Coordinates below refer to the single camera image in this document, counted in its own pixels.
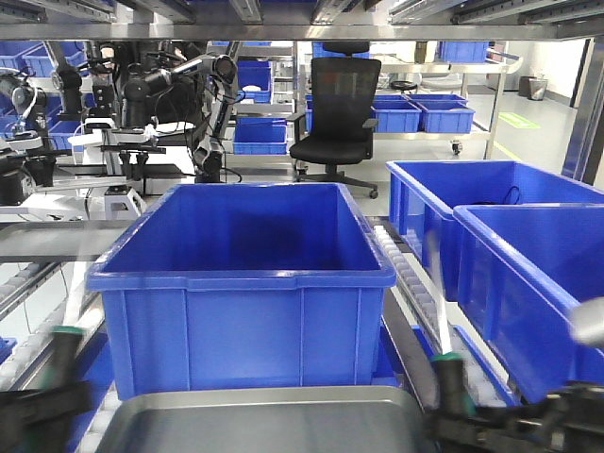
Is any blue bin right rear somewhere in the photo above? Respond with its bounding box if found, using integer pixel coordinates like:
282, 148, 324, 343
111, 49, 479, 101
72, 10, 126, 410
386, 160, 603, 301

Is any black office chair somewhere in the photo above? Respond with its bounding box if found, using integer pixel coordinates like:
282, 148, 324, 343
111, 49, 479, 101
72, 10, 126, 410
289, 41, 381, 199

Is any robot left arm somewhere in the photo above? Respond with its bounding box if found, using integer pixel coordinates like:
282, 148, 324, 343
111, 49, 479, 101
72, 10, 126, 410
1, 381, 92, 452

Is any blue bin on rollers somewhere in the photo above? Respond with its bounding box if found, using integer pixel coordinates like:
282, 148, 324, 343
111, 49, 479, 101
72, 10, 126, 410
87, 183, 395, 400

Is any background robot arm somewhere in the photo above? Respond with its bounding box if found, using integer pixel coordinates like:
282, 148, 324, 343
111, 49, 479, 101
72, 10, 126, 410
123, 54, 240, 183

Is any blue bin right front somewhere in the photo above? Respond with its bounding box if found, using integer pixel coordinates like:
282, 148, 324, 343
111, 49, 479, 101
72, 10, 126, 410
454, 204, 603, 402

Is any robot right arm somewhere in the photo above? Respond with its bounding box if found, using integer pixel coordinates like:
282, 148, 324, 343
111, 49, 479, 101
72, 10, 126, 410
424, 302, 603, 452

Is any grey metal tray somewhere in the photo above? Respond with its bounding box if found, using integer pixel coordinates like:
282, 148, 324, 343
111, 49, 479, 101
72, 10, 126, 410
97, 386, 436, 452

